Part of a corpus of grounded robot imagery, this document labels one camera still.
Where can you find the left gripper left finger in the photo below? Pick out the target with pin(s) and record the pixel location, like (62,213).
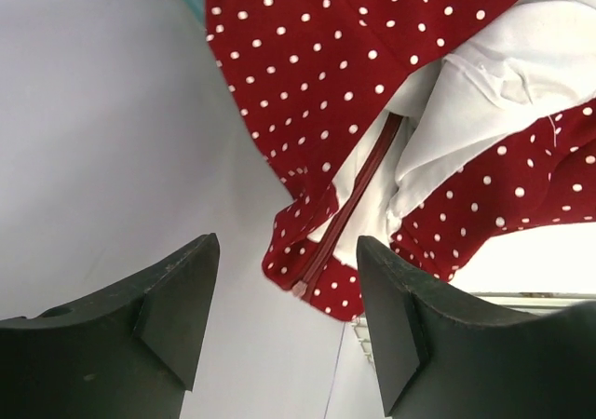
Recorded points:
(128,351)

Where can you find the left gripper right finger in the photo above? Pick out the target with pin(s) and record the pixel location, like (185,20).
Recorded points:
(440,352)

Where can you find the red polka dot skirt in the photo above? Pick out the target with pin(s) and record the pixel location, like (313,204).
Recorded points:
(430,125)

